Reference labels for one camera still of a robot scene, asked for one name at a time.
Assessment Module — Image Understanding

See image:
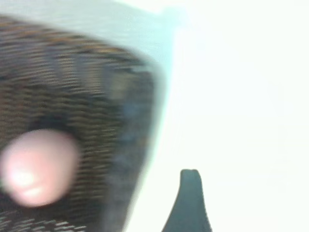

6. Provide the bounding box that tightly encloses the pink peach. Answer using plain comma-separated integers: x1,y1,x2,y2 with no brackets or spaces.
0,129,82,208

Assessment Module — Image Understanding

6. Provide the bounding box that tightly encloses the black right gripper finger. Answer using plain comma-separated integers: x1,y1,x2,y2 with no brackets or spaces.
161,168,213,232

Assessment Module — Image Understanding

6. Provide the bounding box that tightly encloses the dark brown wicker basket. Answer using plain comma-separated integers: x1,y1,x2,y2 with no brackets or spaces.
0,14,169,232

